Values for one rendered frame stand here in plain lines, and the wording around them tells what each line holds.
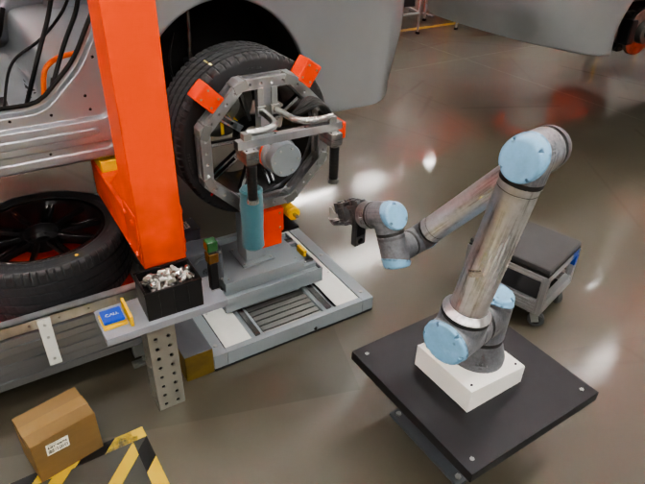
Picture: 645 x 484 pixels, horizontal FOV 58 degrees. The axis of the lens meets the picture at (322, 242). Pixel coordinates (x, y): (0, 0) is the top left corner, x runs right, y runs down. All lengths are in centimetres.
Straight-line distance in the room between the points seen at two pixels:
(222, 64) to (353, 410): 139
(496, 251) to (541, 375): 72
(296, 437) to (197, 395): 44
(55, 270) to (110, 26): 94
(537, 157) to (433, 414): 91
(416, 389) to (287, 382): 62
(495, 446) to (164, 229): 131
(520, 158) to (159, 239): 127
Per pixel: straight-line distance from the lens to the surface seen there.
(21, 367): 242
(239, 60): 222
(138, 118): 195
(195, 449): 225
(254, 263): 267
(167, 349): 220
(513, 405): 207
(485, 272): 164
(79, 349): 243
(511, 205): 154
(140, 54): 190
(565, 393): 218
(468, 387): 195
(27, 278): 235
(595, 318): 306
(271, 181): 249
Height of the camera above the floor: 176
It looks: 33 degrees down
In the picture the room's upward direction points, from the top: 2 degrees clockwise
